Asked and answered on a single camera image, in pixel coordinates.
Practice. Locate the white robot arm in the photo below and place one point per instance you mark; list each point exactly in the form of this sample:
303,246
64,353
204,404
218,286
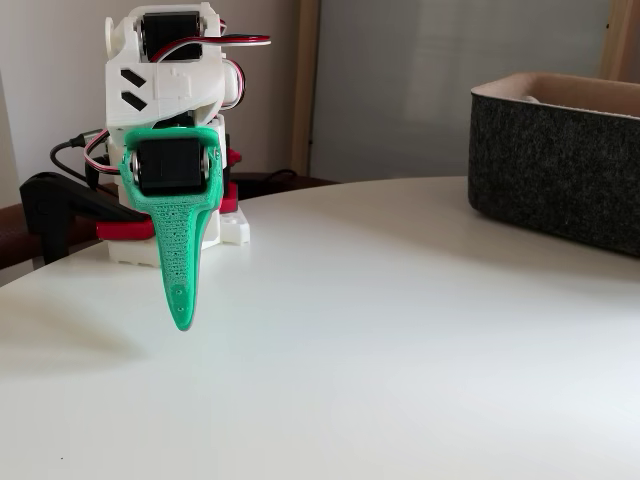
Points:
175,85

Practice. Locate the dark grey felt basket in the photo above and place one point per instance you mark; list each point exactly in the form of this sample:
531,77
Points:
550,170

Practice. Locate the black and red clamp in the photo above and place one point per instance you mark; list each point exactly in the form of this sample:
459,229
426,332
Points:
230,202
55,200

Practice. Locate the small white rounded object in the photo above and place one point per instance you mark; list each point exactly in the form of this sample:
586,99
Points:
531,98

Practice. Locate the light wooden frame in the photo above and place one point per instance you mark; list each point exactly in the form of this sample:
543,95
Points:
620,35

